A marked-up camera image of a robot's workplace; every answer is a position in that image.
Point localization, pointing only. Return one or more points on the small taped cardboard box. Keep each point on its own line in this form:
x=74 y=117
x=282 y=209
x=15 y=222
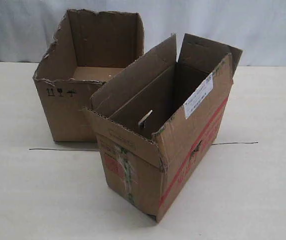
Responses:
x=156 y=119

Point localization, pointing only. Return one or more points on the large torn cardboard box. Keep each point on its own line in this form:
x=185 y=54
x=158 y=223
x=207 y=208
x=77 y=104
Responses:
x=88 y=49

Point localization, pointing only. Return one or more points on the thin dark line marker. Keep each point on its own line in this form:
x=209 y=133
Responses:
x=96 y=150

